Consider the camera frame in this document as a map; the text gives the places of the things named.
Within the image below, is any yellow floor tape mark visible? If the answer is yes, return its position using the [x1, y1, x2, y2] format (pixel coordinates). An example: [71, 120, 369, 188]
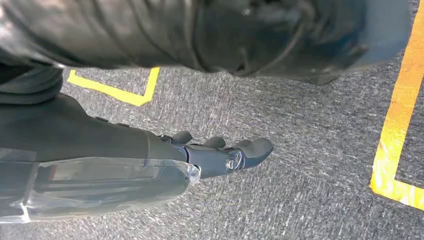
[369, 0, 424, 212]
[67, 67, 161, 107]

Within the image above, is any black robot body shell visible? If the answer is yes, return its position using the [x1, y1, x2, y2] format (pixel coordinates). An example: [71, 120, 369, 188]
[0, 0, 413, 86]

